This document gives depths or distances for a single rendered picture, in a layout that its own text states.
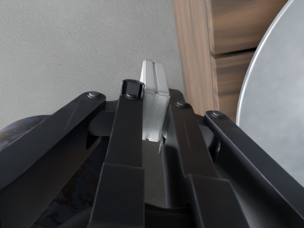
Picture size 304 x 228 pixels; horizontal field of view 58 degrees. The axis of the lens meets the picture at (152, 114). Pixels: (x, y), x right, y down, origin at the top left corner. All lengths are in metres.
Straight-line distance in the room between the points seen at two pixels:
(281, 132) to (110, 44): 0.41
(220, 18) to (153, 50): 0.37
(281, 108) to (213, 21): 0.09
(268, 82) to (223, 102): 0.04
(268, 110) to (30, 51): 0.50
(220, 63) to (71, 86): 0.44
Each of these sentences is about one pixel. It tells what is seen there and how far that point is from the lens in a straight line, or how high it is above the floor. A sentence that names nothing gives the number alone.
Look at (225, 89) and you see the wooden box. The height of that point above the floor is 0.35.
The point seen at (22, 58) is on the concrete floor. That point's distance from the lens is 0.64.
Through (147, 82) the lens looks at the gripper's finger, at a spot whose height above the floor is 0.42.
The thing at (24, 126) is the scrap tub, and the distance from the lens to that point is 0.64.
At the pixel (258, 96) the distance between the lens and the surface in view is 0.24.
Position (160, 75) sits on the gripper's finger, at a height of 0.41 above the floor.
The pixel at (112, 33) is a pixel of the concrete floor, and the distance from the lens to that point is 0.59.
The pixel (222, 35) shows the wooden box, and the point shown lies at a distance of 0.24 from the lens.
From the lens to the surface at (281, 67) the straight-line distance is 0.24.
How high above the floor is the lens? 0.57
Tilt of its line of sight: 65 degrees down
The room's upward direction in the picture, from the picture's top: 177 degrees clockwise
